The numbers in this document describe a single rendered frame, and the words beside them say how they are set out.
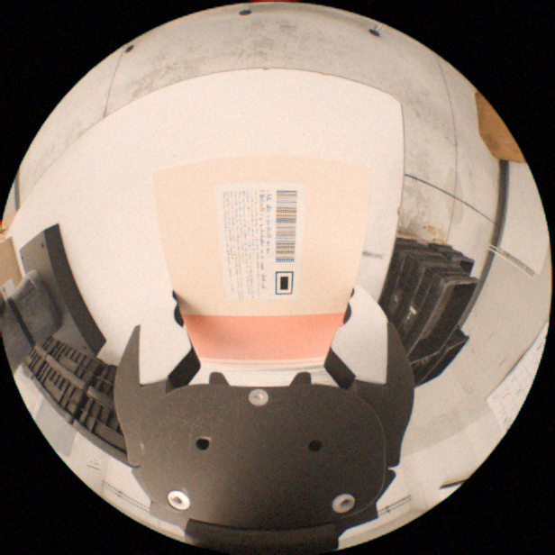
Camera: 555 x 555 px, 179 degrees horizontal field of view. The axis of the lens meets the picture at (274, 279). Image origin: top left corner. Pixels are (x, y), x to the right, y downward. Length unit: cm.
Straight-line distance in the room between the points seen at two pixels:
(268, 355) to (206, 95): 25
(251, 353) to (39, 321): 42
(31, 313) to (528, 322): 297
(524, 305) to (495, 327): 49
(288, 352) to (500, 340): 260
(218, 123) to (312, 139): 9
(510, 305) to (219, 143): 261
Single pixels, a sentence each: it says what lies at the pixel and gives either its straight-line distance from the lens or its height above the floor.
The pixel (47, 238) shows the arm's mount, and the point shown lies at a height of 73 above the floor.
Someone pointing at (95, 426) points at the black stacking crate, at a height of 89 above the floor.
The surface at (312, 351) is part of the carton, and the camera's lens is 15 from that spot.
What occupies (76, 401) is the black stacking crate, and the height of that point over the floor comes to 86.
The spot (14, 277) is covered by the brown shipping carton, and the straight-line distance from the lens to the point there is 97.
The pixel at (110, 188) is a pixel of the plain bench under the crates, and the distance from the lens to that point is 25.
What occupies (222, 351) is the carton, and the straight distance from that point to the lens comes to 15.
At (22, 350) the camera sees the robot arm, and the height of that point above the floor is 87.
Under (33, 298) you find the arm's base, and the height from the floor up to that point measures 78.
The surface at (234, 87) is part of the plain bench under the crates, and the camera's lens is 20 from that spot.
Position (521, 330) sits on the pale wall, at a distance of 257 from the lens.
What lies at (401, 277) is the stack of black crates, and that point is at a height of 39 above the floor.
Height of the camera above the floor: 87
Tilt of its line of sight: 61 degrees down
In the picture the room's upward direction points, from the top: 176 degrees clockwise
